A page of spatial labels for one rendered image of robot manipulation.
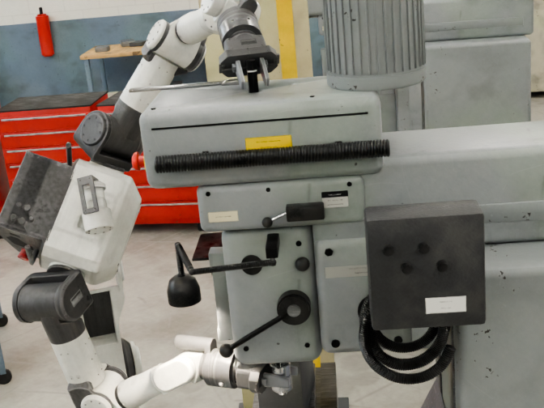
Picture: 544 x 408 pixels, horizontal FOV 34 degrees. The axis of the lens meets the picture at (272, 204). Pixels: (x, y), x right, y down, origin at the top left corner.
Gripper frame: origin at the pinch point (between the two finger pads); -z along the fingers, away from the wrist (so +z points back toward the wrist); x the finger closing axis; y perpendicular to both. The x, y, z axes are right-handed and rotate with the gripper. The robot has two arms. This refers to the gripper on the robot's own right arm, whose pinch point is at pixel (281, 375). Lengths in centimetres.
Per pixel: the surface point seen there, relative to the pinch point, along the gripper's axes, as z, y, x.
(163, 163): 12, -56, -21
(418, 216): -39, -49, -25
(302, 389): 5.0, 18.2, 24.4
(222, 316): 10.5, -16.2, -5.6
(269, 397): 13.4, 20.6, 22.3
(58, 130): 324, 44, 374
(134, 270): 240, 126, 319
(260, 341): -0.4, -13.9, -10.4
